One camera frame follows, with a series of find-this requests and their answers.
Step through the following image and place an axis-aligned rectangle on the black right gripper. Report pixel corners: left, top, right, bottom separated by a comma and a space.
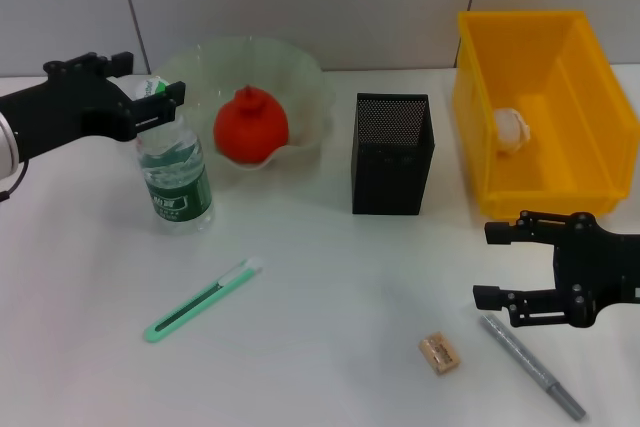
472, 210, 640, 329

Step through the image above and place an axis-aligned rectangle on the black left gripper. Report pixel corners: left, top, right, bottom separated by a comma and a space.
0, 50, 188, 162

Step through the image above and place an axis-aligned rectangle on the clear green-label water bottle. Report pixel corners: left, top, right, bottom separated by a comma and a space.
119, 74, 216, 236

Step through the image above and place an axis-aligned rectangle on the white paper ball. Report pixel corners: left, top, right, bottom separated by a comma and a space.
493, 106, 532, 156

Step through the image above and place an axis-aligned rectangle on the green utility knife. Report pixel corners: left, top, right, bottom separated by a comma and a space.
144, 256, 264, 344

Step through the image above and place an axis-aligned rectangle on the beige eraser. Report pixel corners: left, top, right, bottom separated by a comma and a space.
418, 330, 461, 377

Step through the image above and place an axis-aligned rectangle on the grey marker pen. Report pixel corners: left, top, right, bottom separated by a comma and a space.
479, 314, 587, 421

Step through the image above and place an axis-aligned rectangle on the translucent green fruit plate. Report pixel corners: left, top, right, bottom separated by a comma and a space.
152, 36, 335, 173

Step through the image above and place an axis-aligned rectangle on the black mesh pen holder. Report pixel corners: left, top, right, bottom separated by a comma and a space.
351, 92, 437, 216

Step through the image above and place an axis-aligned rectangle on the yellow plastic bin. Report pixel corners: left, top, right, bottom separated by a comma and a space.
452, 9, 640, 227

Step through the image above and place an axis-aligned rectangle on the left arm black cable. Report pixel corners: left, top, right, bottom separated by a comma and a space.
0, 161, 29, 204

